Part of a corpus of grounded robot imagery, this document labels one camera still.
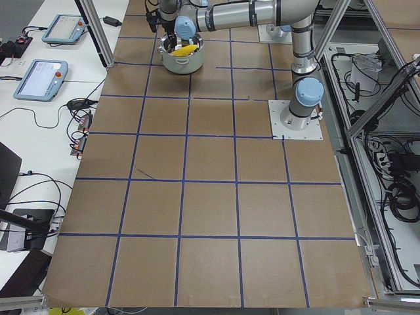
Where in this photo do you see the yellow corn cob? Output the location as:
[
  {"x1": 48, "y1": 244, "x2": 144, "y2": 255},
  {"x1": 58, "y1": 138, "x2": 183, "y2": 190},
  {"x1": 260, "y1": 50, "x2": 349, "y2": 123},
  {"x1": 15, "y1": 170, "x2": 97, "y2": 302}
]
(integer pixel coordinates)
[{"x1": 170, "y1": 45, "x2": 199, "y2": 57}]

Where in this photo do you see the teach pendant tablet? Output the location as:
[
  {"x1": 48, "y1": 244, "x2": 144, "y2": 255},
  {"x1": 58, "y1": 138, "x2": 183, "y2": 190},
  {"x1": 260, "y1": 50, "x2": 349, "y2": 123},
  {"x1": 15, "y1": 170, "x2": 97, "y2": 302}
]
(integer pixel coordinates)
[
  {"x1": 41, "y1": 14, "x2": 86, "y2": 45},
  {"x1": 13, "y1": 59, "x2": 68, "y2": 102}
]

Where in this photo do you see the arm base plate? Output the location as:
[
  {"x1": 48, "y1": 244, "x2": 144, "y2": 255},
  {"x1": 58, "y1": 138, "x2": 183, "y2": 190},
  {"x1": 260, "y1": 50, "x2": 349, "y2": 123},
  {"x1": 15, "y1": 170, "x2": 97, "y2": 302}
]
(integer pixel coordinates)
[
  {"x1": 268, "y1": 100, "x2": 324, "y2": 140},
  {"x1": 258, "y1": 24, "x2": 292, "y2": 45}
]

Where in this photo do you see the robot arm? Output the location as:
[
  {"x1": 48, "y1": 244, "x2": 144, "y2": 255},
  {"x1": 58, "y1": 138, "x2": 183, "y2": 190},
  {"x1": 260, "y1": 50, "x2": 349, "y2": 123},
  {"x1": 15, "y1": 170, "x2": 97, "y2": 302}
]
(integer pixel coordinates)
[{"x1": 146, "y1": 0, "x2": 324, "y2": 131}]

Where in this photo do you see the upper teach pendant tablet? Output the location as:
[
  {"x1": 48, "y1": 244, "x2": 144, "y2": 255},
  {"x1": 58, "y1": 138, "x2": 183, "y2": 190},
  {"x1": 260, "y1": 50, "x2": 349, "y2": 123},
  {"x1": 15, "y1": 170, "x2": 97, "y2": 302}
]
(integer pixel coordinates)
[{"x1": 41, "y1": 14, "x2": 86, "y2": 45}]

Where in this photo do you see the black tripod leg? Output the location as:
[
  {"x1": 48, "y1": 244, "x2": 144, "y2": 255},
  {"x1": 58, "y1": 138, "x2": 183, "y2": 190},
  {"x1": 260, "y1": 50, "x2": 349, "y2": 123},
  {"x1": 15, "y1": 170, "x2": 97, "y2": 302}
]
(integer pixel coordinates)
[{"x1": 1, "y1": 209, "x2": 54, "y2": 233}]

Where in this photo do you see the black power adapter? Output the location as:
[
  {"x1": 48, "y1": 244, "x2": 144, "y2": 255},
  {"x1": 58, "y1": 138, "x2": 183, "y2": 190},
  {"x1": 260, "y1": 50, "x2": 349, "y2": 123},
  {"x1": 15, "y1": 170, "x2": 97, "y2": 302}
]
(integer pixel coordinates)
[{"x1": 103, "y1": 16, "x2": 122, "y2": 27}]

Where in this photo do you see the aluminium frame post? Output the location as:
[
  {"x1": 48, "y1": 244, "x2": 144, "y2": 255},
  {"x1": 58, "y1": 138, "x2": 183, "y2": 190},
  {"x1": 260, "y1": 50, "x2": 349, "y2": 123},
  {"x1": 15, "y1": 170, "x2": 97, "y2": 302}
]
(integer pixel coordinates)
[{"x1": 74, "y1": 0, "x2": 115, "y2": 69}]

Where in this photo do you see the pale green cooking pot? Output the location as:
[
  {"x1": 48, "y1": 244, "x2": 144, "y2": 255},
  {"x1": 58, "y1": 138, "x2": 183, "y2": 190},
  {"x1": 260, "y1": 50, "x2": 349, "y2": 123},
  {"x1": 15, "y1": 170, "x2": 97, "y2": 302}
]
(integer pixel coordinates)
[{"x1": 158, "y1": 33, "x2": 204, "y2": 75}]

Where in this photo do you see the lower teach pendant tablet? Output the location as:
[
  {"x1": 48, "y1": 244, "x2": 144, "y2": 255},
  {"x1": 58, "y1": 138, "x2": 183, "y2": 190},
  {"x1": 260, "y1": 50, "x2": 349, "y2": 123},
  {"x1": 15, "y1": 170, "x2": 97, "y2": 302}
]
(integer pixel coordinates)
[{"x1": 13, "y1": 59, "x2": 68, "y2": 102}]

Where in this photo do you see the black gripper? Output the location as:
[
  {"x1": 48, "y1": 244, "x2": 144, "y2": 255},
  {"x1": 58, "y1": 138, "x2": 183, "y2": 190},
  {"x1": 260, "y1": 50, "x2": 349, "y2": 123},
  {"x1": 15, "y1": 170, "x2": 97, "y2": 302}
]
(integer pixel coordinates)
[{"x1": 146, "y1": 9, "x2": 174, "y2": 33}]

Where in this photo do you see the black computer mouse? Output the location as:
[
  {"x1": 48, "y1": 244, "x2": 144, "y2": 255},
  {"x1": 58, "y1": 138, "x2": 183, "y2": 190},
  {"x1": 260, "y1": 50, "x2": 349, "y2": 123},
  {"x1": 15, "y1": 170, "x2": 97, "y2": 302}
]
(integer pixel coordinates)
[{"x1": 66, "y1": 98, "x2": 90, "y2": 111}]

